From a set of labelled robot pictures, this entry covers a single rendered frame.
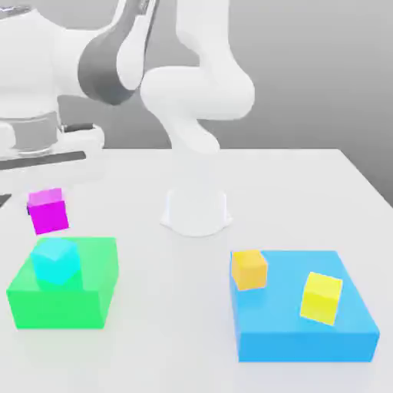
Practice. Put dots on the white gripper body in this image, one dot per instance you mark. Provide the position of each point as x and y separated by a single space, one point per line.
46 159

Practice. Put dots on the small magenta cube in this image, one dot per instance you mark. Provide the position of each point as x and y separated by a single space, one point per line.
49 216

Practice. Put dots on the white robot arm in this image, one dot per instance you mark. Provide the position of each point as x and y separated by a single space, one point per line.
196 92

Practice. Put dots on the small cyan cube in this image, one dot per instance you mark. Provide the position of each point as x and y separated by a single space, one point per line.
55 261

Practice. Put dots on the small orange cube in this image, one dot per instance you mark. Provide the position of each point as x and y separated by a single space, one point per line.
249 271

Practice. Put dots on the small yellow cube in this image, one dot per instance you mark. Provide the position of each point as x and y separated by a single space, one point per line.
321 301

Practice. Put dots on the large green box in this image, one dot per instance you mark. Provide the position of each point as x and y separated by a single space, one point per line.
61 307

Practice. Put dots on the large blue box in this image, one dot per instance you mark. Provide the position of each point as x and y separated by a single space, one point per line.
288 316

